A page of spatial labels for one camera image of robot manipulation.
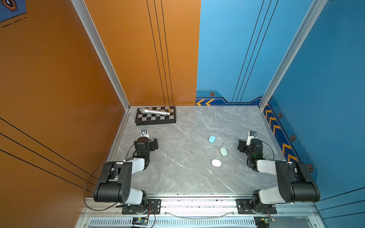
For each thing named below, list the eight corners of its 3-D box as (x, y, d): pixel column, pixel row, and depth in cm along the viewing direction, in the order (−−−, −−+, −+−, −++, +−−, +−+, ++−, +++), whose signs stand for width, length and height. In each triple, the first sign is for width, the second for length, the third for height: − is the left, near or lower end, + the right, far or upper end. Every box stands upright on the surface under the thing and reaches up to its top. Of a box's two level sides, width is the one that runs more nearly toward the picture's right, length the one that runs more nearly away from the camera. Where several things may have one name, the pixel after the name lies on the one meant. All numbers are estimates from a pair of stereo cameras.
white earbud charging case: (211, 167, 89) (212, 166, 87) (210, 160, 92) (211, 158, 90) (221, 167, 89) (222, 165, 87) (220, 160, 92) (221, 158, 90)
